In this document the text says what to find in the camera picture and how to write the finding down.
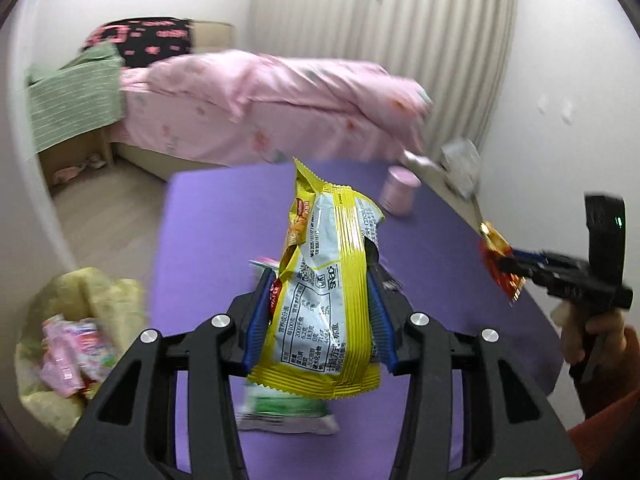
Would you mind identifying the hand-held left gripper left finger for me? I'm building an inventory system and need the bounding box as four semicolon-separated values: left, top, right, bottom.
55;267;278;480

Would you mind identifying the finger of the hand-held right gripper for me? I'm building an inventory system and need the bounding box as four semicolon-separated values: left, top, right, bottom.
497;257;556;282
510;248;556;266

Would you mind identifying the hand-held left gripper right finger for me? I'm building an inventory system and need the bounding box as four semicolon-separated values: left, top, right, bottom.
365;244;583;480

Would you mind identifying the gold and red wrapper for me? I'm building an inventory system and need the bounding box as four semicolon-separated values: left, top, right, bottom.
477;220;526;306

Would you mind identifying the yellow wafer wrapper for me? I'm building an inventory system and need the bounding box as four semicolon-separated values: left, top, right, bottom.
246;157;386;401

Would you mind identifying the pale yellow trash bag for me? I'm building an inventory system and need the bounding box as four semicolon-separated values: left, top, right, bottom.
15;267;146;436

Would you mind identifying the small pink wrapper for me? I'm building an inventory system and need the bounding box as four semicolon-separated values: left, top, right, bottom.
41;316;86;398

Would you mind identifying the person's right forearm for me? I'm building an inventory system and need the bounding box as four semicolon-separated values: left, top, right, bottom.
565;325;640;468

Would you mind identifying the person's right hand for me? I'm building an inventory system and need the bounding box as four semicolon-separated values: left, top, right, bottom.
560;305;626;362

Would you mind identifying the green and white snack packet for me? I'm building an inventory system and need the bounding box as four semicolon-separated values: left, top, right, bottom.
235;257;341;436

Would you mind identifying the pink cup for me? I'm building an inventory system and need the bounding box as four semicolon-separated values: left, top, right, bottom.
380;166;422;217

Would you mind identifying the pink floral duvet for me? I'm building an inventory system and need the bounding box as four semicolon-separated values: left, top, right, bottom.
112;50;433;168

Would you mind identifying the pink fabric bundle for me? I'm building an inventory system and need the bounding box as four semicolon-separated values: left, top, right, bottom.
52;154;108;183

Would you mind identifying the wooden bedside cabinet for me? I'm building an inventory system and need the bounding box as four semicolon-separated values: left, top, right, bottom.
39;127;116;188

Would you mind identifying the white wardrobe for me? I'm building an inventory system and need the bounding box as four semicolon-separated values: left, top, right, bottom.
2;35;76;281

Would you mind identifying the white pleated curtain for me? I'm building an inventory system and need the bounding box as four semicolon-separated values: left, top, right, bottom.
247;0;518;161

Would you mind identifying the green striped cloth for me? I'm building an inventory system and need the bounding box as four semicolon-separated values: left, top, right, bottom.
25;42;128;153

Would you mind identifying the black pillow with pink print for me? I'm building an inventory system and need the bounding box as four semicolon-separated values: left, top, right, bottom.
80;19;195;68

